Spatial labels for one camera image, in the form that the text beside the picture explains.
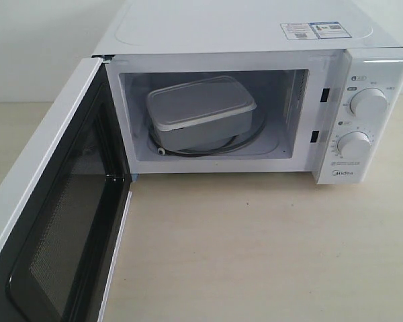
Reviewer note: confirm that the white plastic lidded container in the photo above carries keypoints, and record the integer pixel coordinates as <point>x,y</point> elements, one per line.
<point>201,112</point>

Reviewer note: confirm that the white control knob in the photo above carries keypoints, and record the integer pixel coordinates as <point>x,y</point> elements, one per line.
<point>354,145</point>
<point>368,103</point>

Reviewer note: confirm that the white microwave door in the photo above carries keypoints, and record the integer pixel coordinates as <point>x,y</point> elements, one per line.
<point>63,205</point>

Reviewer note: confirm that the glass turntable plate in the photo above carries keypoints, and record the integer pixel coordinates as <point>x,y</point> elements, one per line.
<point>228,146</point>

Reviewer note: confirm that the white Midea microwave body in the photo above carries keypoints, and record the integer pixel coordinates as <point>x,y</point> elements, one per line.
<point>303,87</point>

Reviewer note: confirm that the white blue label sticker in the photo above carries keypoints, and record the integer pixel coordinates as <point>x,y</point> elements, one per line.
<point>324,30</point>

